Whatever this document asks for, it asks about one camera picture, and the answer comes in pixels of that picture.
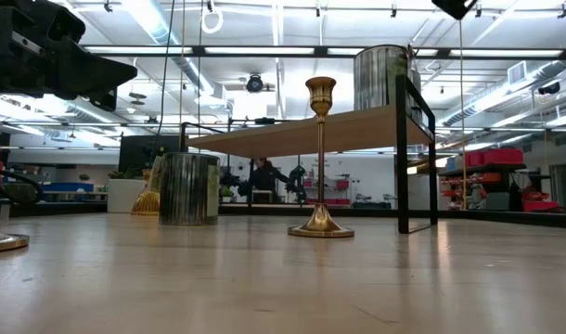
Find white pot with green plant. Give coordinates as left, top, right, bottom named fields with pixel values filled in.
left=106, top=167, right=148, bottom=214

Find amber glass candle holder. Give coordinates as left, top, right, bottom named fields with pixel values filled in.
left=131, top=168, right=161, bottom=217

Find blue storage bin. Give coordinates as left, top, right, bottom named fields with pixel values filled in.
left=40, top=181, right=96, bottom=194

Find silver ventilation duct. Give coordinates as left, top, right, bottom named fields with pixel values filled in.
left=443, top=59, right=566, bottom=129
left=122, top=0, right=228, bottom=108

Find white cable ring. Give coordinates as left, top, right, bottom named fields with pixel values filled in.
left=200, top=7, right=225, bottom=35

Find silver scented candle tin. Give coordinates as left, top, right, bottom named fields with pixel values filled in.
left=406, top=44, right=424, bottom=125
left=150, top=151, right=222, bottom=227
left=353, top=44, right=412, bottom=112

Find yellow hanging cord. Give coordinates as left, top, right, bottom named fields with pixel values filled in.
left=457, top=20, right=468, bottom=211

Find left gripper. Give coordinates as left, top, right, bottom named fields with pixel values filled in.
left=0, top=0, right=138, bottom=113

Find tall gold candlestick holder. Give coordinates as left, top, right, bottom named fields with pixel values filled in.
left=287, top=76, right=356, bottom=239

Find black overhead camera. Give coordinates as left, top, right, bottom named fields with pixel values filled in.
left=245, top=72, right=264, bottom=94

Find wooden shelf riser black legs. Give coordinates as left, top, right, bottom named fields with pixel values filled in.
left=179, top=73, right=438, bottom=236

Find red plastic storage bin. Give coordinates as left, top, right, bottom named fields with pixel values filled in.
left=522, top=199, right=561, bottom=213
left=466, top=148, right=525, bottom=167

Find black aluminium rig frame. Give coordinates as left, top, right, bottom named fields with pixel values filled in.
left=0, top=44, right=566, bottom=231

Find black hanging cable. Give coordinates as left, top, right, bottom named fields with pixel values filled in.
left=152, top=0, right=177, bottom=154

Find black monitor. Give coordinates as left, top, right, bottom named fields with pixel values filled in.
left=118, top=134, right=182, bottom=173

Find black storage rack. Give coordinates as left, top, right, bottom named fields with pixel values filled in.
left=438, top=161, right=530, bottom=212

